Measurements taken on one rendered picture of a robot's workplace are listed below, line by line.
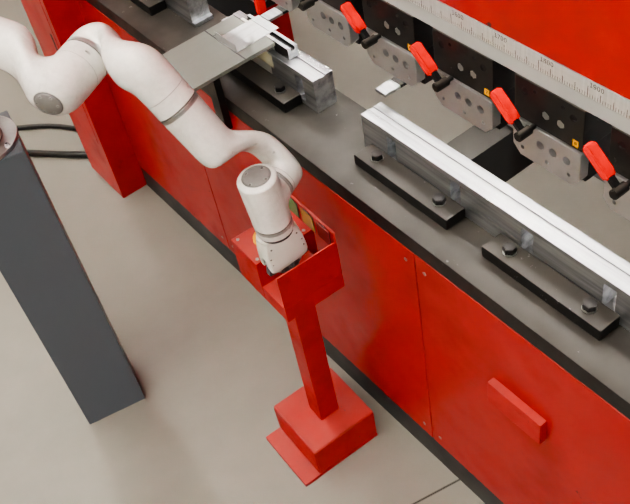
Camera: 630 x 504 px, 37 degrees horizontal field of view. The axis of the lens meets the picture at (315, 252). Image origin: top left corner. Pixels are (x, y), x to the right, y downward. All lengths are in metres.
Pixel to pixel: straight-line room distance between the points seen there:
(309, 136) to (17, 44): 0.70
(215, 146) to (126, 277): 1.50
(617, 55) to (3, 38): 1.15
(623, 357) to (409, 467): 1.02
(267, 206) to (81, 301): 0.84
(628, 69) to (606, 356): 0.57
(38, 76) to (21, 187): 0.49
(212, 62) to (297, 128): 0.26
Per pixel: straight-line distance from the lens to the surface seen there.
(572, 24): 1.49
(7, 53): 1.98
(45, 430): 3.02
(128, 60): 1.83
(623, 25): 1.42
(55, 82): 1.88
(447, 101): 1.82
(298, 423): 2.65
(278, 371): 2.91
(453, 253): 1.95
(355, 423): 2.62
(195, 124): 1.85
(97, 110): 3.36
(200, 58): 2.37
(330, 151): 2.21
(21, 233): 2.41
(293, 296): 2.11
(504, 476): 2.38
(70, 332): 2.67
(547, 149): 1.67
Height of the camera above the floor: 2.32
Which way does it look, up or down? 46 degrees down
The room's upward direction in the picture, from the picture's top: 12 degrees counter-clockwise
